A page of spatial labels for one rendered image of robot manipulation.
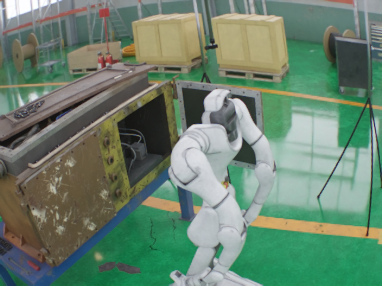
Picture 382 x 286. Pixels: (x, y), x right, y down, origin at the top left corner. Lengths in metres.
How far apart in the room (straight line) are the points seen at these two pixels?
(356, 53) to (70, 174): 5.01
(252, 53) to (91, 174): 4.90
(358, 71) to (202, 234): 4.93
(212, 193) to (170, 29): 6.20
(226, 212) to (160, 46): 6.40
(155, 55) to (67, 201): 5.91
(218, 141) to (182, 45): 5.95
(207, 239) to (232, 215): 0.36
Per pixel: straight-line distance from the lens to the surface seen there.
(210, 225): 1.60
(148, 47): 7.76
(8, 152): 1.97
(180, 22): 7.19
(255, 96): 2.47
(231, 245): 1.40
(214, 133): 1.39
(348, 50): 6.08
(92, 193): 2.22
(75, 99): 2.36
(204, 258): 1.83
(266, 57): 6.63
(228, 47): 6.84
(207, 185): 1.29
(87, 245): 2.37
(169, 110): 2.80
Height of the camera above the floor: 2.03
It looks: 25 degrees down
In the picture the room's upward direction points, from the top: 8 degrees counter-clockwise
